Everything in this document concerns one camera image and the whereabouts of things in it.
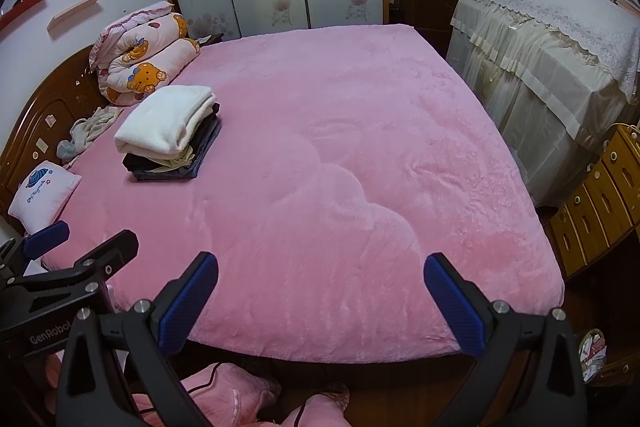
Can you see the red wall shelf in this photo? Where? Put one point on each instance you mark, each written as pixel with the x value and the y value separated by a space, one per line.
pixel 30 2

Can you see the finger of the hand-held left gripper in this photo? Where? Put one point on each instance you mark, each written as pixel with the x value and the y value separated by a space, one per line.
pixel 117 247
pixel 47 237

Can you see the brown wooden headboard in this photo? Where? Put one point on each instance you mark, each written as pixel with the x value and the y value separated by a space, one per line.
pixel 40 107

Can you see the bed with pink blanket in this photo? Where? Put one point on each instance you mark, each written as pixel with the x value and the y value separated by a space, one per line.
pixel 325 157

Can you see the white braid-trimmed cardigan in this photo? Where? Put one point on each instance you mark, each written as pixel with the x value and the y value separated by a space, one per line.
pixel 160 122

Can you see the dark bedside table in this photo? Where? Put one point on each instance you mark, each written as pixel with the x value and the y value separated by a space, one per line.
pixel 210 40

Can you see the wastebasket with paper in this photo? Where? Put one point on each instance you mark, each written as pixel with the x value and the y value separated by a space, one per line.
pixel 592 349

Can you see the lace covered furniture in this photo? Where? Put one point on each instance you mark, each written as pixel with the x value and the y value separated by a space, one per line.
pixel 540 72

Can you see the brown patterned slipper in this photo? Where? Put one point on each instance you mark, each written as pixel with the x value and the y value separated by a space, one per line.
pixel 334 392

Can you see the folded bear print quilt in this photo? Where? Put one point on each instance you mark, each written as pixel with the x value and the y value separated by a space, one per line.
pixel 145 57

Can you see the dark folded clothes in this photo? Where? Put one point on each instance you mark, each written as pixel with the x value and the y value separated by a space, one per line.
pixel 200 147

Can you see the person's pink pants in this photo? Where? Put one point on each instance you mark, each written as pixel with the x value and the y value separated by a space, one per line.
pixel 225 387

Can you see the crumpled beige cloth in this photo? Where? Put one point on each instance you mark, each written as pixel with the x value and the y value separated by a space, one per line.
pixel 87 127

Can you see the pink wall shelf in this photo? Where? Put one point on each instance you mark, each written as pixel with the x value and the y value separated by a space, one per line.
pixel 75 12

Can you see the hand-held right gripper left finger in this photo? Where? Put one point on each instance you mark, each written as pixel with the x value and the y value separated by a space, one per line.
pixel 187 302

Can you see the yellow wooden drawer cabinet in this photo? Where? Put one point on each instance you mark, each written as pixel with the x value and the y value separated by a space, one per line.
pixel 600 197

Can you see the light green folded garment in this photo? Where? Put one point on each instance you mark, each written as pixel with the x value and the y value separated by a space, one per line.
pixel 172 163

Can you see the small white printed pillow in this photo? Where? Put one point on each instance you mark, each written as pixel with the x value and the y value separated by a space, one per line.
pixel 40 197

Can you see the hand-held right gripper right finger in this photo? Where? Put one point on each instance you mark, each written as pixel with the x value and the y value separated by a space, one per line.
pixel 452 304

